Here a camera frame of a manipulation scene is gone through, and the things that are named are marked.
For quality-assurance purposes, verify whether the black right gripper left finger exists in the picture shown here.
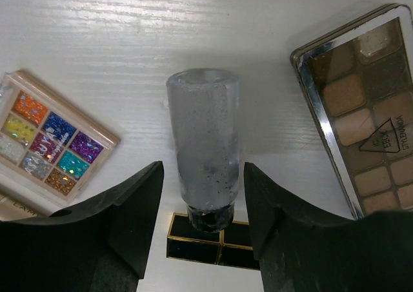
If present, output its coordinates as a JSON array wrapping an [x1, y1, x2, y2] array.
[[1, 161, 163, 291]]

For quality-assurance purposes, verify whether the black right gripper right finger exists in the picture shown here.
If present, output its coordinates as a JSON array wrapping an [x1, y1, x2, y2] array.
[[244, 162, 412, 291]]

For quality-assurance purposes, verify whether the black gold lipstick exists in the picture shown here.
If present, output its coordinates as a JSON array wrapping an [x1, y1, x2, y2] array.
[[166, 213, 260, 270]]

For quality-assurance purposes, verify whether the colourful glitter eyeshadow palette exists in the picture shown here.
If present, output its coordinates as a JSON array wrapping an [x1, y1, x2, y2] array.
[[1, 70, 120, 207]]

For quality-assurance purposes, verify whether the frosted bottle black cap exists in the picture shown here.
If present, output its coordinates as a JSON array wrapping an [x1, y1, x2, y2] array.
[[166, 68, 240, 233]]

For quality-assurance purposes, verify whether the small beige eyeshadow quad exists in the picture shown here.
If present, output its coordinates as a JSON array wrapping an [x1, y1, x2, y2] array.
[[0, 192, 49, 222]]

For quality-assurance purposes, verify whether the long brown eyeshadow palette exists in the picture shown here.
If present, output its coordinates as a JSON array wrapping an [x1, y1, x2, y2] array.
[[290, 3, 412, 219]]

